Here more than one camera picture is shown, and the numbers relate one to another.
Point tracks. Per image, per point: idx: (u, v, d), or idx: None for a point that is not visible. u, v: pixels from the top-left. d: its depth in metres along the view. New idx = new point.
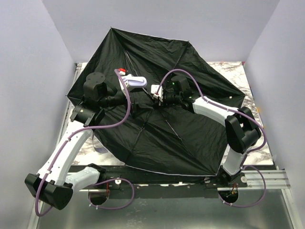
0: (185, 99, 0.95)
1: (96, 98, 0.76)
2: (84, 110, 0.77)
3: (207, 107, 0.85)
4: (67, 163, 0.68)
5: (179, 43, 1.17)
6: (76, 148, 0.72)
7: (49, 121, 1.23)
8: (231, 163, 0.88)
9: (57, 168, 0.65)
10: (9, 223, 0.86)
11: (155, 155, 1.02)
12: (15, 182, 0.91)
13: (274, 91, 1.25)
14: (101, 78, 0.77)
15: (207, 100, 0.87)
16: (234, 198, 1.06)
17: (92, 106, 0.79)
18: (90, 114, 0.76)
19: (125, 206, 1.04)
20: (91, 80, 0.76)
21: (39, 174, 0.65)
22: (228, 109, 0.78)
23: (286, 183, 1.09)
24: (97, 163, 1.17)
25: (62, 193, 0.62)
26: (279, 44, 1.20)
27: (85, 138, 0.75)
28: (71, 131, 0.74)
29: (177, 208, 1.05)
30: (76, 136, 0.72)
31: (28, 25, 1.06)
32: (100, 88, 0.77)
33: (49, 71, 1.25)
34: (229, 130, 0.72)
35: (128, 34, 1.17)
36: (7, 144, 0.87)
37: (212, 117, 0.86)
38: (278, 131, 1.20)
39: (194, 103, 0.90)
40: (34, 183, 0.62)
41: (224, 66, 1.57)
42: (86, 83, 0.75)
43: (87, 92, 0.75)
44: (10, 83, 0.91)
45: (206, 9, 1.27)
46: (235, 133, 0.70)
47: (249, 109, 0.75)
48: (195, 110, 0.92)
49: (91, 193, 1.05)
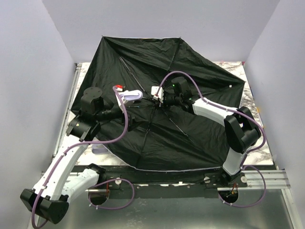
0: (185, 101, 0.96)
1: (92, 111, 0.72)
2: (79, 124, 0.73)
3: (207, 108, 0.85)
4: (64, 178, 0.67)
5: (171, 41, 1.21)
6: (72, 161, 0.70)
7: (49, 121, 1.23)
8: (231, 163, 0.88)
9: (53, 183, 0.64)
10: (9, 223, 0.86)
11: (165, 155, 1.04)
12: (15, 182, 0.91)
13: (274, 91, 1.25)
14: (98, 92, 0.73)
15: (206, 101, 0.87)
16: (234, 198, 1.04)
17: (88, 120, 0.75)
18: (86, 128, 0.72)
19: (124, 206, 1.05)
20: (88, 94, 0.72)
21: (34, 189, 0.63)
22: (227, 109, 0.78)
23: (286, 183, 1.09)
24: (97, 163, 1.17)
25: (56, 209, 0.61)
26: (279, 43, 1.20)
27: (80, 151, 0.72)
28: (66, 145, 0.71)
29: (177, 208, 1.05)
30: (72, 151, 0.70)
31: (28, 25, 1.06)
32: (98, 102, 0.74)
33: (49, 70, 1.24)
34: (228, 130, 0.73)
35: (119, 40, 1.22)
36: (7, 144, 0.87)
37: (212, 118, 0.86)
38: (278, 131, 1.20)
39: (194, 105, 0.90)
40: (29, 199, 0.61)
41: (224, 65, 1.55)
42: (83, 98, 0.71)
43: (85, 106, 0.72)
44: (10, 82, 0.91)
45: (206, 9, 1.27)
46: (235, 133, 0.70)
47: (248, 109, 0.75)
48: (195, 111, 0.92)
49: (91, 193, 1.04)
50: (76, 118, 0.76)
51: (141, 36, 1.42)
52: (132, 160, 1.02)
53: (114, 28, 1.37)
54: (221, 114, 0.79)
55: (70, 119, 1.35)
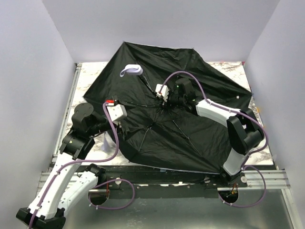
0: (189, 102, 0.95)
1: (84, 130, 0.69)
2: (73, 140, 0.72)
3: (210, 109, 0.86)
4: (58, 195, 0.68)
5: (185, 51, 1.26)
6: (66, 180, 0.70)
7: (49, 121, 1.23)
8: (232, 163, 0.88)
9: (47, 202, 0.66)
10: (9, 223, 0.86)
11: (162, 155, 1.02)
12: (15, 182, 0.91)
13: (274, 91, 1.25)
14: (90, 109, 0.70)
15: (210, 102, 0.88)
16: (234, 198, 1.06)
17: (82, 136, 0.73)
18: (80, 144, 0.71)
19: (124, 206, 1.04)
20: (79, 111, 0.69)
21: (29, 208, 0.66)
22: (229, 110, 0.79)
23: (286, 183, 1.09)
24: (96, 163, 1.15)
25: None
26: (279, 43, 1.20)
27: (74, 170, 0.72)
28: (59, 163, 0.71)
29: (177, 208, 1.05)
30: (66, 170, 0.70)
31: (28, 25, 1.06)
32: (89, 119, 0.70)
33: (49, 71, 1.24)
34: (231, 130, 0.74)
35: (141, 46, 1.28)
36: (7, 144, 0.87)
37: (215, 119, 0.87)
38: (278, 131, 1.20)
39: (197, 106, 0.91)
40: (25, 217, 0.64)
41: (224, 66, 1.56)
42: (74, 116, 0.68)
43: (76, 125, 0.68)
44: (11, 82, 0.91)
45: (206, 9, 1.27)
46: (237, 134, 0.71)
47: (251, 111, 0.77)
48: (198, 112, 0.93)
49: (91, 193, 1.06)
50: (70, 133, 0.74)
51: (141, 36, 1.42)
52: (130, 155, 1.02)
53: (113, 28, 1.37)
54: (224, 115, 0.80)
55: (69, 119, 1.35)
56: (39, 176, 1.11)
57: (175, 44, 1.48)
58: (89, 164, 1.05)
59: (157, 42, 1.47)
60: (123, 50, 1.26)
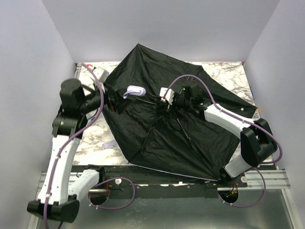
0: (196, 106, 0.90)
1: (76, 105, 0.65)
2: (64, 121, 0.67)
3: (219, 116, 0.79)
4: (66, 180, 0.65)
5: (194, 66, 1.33)
6: (69, 161, 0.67)
7: (49, 121, 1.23)
8: (235, 167, 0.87)
9: (56, 188, 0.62)
10: (9, 223, 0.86)
11: (160, 157, 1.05)
12: (15, 182, 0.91)
13: (274, 91, 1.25)
14: (77, 82, 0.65)
15: (220, 108, 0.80)
16: (234, 198, 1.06)
17: (73, 115, 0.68)
18: (73, 122, 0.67)
19: (124, 206, 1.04)
20: (66, 86, 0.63)
21: (40, 199, 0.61)
22: (243, 120, 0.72)
23: (286, 183, 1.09)
24: (97, 163, 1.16)
25: (66, 215, 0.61)
26: (280, 44, 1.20)
27: (74, 148, 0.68)
28: (57, 146, 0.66)
29: (177, 208, 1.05)
30: (66, 151, 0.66)
31: (28, 25, 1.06)
32: (79, 93, 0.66)
33: (49, 71, 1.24)
34: (245, 142, 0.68)
35: (152, 51, 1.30)
36: (7, 144, 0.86)
37: (224, 126, 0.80)
38: (278, 131, 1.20)
39: (206, 111, 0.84)
40: (37, 209, 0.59)
41: (224, 66, 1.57)
42: (62, 91, 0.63)
43: (66, 101, 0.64)
44: (10, 83, 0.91)
45: (206, 9, 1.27)
46: (252, 148, 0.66)
47: (266, 121, 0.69)
48: (206, 117, 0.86)
49: (91, 193, 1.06)
50: (58, 115, 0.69)
51: (142, 36, 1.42)
52: (130, 153, 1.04)
53: (114, 28, 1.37)
54: (238, 125, 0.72)
55: None
56: (39, 176, 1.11)
57: (176, 44, 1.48)
58: (88, 165, 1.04)
59: (158, 42, 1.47)
60: (136, 52, 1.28)
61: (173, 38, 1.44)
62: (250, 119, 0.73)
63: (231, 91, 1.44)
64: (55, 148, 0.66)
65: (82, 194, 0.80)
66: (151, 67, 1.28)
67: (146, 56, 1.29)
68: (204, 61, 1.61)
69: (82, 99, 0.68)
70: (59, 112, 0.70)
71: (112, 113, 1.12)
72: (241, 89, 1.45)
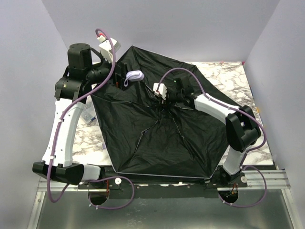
0: (187, 96, 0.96)
1: (82, 65, 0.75)
2: (67, 84, 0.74)
3: (208, 104, 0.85)
4: (69, 145, 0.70)
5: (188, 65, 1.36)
6: (72, 127, 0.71)
7: (49, 121, 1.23)
8: (231, 162, 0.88)
9: (60, 150, 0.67)
10: (9, 223, 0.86)
11: (153, 161, 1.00)
12: (15, 182, 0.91)
13: (273, 91, 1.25)
14: (86, 45, 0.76)
15: (208, 98, 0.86)
16: (234, 198, 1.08)
17: (76, 78, 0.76)
18: (76, 84, 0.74)
19: (124, 206, 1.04)
20: (75, 47, 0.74)
21: (44, 161, 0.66)
22: (229, 107, 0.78)
23: (286, 183, 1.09)
24: (97, 163, 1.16)
25: (70, 177, 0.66)
26: (279, 45, 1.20)
27: (77, 114, 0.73)
28: (61, 111, 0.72)
29: (177, 208, 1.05)
30: (69, 115, 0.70)
31: (28, 26, 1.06)
32: (86, 56, 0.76)
33: (49, 71, 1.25)
34: (229, 128, 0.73)
35: (145, 53, 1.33)
36: (7, 144, 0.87)
37: (212, 113, 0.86)
38: (278, 131, 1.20)
39: (196, 100, 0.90)
40: (42, 170, 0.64)
41: (224, 66, 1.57)
42: (71, 50, 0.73)
43: (74, 60, 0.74)
44: (11, 83, 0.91)
45: (206, 10, 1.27)
46: (235, 132, 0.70)
47: (249, 109, 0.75)
48: (196, 106, 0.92)
49: (91, 193, 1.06)
50: (62, 79, 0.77)
51: (142, 36, 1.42)
52: (120, 160, 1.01)
53: (114, 28, 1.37)
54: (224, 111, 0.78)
55: None
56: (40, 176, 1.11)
57: (176, 44, 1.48)
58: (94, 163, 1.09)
59: (158, 42, 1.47)
60: (130, 53, 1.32)
61: (174, 38, 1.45)
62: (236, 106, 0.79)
63: (231, 91, 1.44)
64: (60, 112, 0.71)
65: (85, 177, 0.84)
66: (146, 68, 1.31)
67: (140, 58, 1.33)
68: (204, 61, 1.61)
69: (87, 65, 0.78)
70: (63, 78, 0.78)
71: (107, 116, 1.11)
72: (241, 89, 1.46)
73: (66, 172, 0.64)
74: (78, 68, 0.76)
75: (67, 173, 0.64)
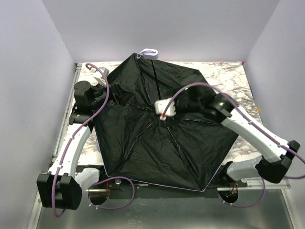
0: (210, 106, 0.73)
1: (87, 102, 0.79)
2: (79, 115, 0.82)
3: (249, 129, 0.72)
4: (75, 159, 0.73)
5: (190, 70, 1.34)
6: (79, 144, 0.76)
7: (49, 121, 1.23)
8: (238, 173, 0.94)
9: (67, 162, 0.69)
10: (9, 223, 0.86)
11: (145, 169, 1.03)
12: (15, 181, 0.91)
13: (274, 91, 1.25)
14: (87, 84, 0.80)
15: (250, 120, 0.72)
16: (234, 198, 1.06)
17: (86, 110, 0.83)
18: (88, 117, 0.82)
19: (125, 206, 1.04)
20: (79, 88, 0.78)
21: (50, 172, 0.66)
22: (280, 144, 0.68)
23: (286, 183, 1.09)
24: (96, 163, 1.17)
25: (73, 189, 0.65)
26: (279, 45, 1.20)
27: (85, 135, 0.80)
28: (71, 131, 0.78)
29: (177, 208, 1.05)
30: (79, 134, 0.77)
31: (28, 26, 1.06)
32: (89, 93, 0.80)
33: (49, 71, 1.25)
34: (277, 169, 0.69)
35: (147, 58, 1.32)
36: (7, 144, 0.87)
37: (244, 135, 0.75)
38: (278, 131, 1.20)
39: (231, 119, 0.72)
40: (46, 182, 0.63)
41: (224, 66, 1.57)
42: (76, 92, 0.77)
43: (79, 100, 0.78)
44: (11, 83, 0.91)
45: (206, 10, 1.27)
46: (282, 174, 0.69)
47: (294, 142, 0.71)
48: (224, 123, 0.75)
49: (91, 193, 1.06)
50: (74, 110, 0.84)
51: (141, 36, 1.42)
52: (113, 164, 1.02)
53: (114, 28, 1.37)
54: (274, 150, 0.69)
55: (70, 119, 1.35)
56: None
57: (176, 44, 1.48)
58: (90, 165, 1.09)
59: (158, 42, 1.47)
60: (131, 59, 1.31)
61: (173, 38, 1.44)
62: (284, 141, 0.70)
63: (231, 91, 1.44)
64: (70, 132, 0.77)
65: (86, 184, 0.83)
66: (147, 73, 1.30)
67: (142, 63, 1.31)
68: (204, 61, 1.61)
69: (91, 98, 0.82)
70: (74, 109, 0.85)
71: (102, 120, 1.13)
72: (241, 89, 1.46)
73: (71, 180, 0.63)
74: (83, 104, 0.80)
75: (71, 182, 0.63)
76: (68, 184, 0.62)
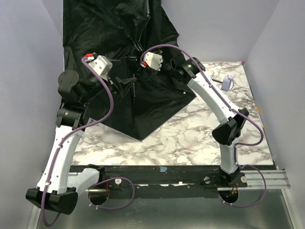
0: (180, 66, 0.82)
1: (75, 99, 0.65)
2: (68, 112, 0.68)
3: (208, 92, 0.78)
4: (66, 170, 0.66)
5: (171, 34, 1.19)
6: (70, 153, 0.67)
7: (49, 121, 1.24)
8: (224, 160, 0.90)
9: (56, 177, 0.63)
10: (9, 223, 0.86)
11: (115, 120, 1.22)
12: (15, 180, 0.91)
13: (273, 90, 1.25)
14: (74, 76, 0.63)
15: (210, 84, 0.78)
16: (234, 198, 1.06)
17: (76, 105, 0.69)
18: (78, 114, 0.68)
19: (124, 206, 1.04)
20: (64, 82, 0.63)
21: (39, 187, 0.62)
22: (230, 109, 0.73)
23: (286, 183, 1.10)
24: (97, 163, 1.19)
25: (64, 205, 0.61)
26: (279, 44, 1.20)
27: (76, 140, 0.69)
28: (59, 136, 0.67)
29: (177, 208, 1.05)
30: (67, 141, 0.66)
31: (27, 24, 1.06)
32: (78, 88, 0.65)
33: (49, 70, 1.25)
34: (224, 130, 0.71)
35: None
36: (9, 143, 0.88)
37: (205, 99, 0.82)
38: (277, 130, 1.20)
39: (195, 80, 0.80)
40: (36, 197, 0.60)
41: (224, 66, 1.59)
42: (60, 87, 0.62)
43: (65, 96, 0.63)
44: (10, 82, 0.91)
45: (205, 9, 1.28)
46: (228, 135, 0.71)
47: (244, 109, 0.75)
48: (189, 84, 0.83)
49: (91, 193, 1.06)
50: (63, 105, 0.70)
51: None
52: None
53: None
54: (225, 112, 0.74)
55: None
56: (39, 176, 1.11)
57: None
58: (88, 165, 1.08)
59: None
60: None
61: None
62: (236, 107, 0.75)
63: (231, 91, 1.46)
64: (58, 137, 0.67)
65: (85, 185, 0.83)
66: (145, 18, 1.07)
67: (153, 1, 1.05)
68: (204, 61, 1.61)
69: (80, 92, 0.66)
70: (63, 103, 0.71)
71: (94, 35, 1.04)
72: (241, 89, 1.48)
73: (60, 199, 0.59)
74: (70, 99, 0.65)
75: (61, 200, 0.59)
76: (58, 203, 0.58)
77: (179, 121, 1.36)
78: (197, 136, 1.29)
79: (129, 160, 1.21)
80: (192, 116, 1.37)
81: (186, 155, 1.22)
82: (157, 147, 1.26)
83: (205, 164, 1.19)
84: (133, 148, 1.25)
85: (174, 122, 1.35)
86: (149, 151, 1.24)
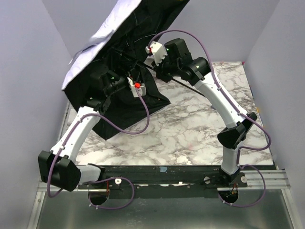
0: (187, 67, 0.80)
1: (102, 86, 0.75)
2: (92, 98, 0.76)
3: (217, 95, 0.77)
4: (79, 142, 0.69)
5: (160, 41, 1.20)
6: (86, 130, 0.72)
7: (49, 121, 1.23)
8: (228, 161, 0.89)
9: (70, 144, 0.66)
10: (9, 223, 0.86)
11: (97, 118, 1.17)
12: (15, 180, 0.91)
13: (274, 90, 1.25)
14: (105, 68, 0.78)
15: (219, 87, 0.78)
16: (234, 198, 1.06)
17: (98, 95, 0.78)
18: (99, 102, 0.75)
19: (124, 206, 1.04)
20: (96, 72, 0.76)
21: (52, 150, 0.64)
22: (239, 112, 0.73)
23: (286, 183, 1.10)
24: (97, 163, 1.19)
25: (71, 173, 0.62)
26: (279, 44, 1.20)
27: (94, 123, 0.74)
28: (81, 113, 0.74)
29: (177, 208, 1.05)
30: (87, 119, 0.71)
31: (27, 24, 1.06)
32: (106, 78, 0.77)
33: (49, 70, 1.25)
34: (231, 134, 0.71)
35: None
36: (9, 143, 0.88)
37: (212, 102, 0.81)
38: (278, 130, 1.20)
39: (203, 82, 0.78)
40: (47, 161, 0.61)
41: (224, 66, 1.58)
42: (92, 75, 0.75)
43: (94, 83, 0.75)
44: (10, 82, 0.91)
45: (205, 10, 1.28)
46: (236, 139, 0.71)
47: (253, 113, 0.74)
48: (197, 85, 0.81)
49: (91, 193, 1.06)
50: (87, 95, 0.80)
51: None
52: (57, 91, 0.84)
53: None
54: (233, 116, 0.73)
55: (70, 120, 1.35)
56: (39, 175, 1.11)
57: None
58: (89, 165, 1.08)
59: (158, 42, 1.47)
60: None
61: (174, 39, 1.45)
62: (244, 111, 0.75)
63: (231, 91, 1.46)
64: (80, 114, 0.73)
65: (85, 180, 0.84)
66: (154, 18, 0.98)
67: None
68: None
69: (106, 82, 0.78)
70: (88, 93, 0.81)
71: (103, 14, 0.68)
72: (241, 89, 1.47)
73: (70, 164, 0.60)
74: (97, 87, 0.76)
75: (69, 166, 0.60)
76: (66, 168, 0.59)
77: (179, 121, 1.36)
78: (197, 136, 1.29)
79: (129, 160, 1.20)
80: (192, 116, 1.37)
81: (186, 155, 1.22)
82: (157, 147, 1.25)
83: (205, 164, 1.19)
84: (133, 148, 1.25)
85: (174, 122, 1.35)
86: (149, 151, 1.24)
